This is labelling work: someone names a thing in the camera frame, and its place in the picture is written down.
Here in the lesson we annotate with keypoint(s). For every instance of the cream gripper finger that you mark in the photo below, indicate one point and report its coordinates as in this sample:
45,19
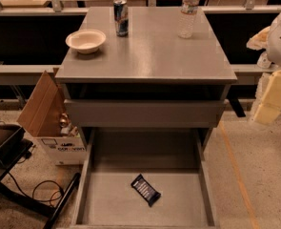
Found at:
267,105
259,41

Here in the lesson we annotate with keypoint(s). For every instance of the dark blue snack bar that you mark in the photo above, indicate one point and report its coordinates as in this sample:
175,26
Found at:
145,190

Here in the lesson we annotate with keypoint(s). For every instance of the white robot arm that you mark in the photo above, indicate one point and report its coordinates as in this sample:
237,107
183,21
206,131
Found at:
273,49

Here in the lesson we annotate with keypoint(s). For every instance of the grey drawer cabinet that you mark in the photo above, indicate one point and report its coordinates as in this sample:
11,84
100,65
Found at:
151,63

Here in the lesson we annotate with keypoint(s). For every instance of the open grey middle drawer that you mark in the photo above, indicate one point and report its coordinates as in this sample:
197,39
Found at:
145,179

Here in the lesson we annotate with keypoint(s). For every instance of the closed grey top drawer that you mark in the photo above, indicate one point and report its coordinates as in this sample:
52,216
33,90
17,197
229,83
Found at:
145,113

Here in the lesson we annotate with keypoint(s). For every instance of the clear plastic water bottle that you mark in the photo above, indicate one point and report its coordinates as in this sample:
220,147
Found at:
187,17

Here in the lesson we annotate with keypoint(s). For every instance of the blue energy drink can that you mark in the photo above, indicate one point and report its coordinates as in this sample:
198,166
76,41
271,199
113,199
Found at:
121,17

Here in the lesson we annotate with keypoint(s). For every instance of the white paper bowl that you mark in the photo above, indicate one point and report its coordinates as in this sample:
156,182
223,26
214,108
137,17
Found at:
86,41

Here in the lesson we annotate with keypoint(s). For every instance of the open cardboard box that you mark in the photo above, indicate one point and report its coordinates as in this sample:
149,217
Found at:
45,118

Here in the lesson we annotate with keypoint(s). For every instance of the black table on left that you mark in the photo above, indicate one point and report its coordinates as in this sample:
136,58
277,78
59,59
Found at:
37,176

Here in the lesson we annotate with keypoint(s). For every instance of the grey metal rail shelf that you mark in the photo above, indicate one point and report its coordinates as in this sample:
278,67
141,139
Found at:
29,74

